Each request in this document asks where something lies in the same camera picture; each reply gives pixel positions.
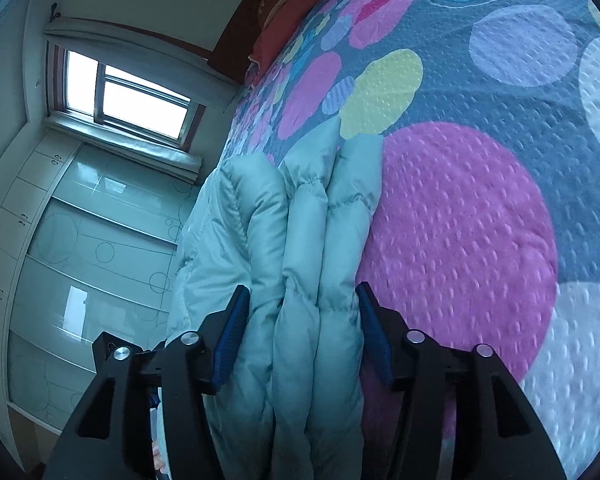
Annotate dark wooden headboard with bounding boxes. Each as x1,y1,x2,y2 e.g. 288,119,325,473
208,0,262,84

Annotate colourful circle pattern bedspread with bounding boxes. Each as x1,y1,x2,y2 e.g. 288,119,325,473
223,0,600,479

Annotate light green quilted puffer jacket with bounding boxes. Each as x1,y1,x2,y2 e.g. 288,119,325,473
166,118,382,479

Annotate glass door wardrobe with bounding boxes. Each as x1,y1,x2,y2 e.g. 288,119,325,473
0,127,202,470

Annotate red pillow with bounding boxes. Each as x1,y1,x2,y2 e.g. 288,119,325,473
250,0,320,75

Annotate left window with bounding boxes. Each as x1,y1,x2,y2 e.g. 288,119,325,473
47,46,206,151

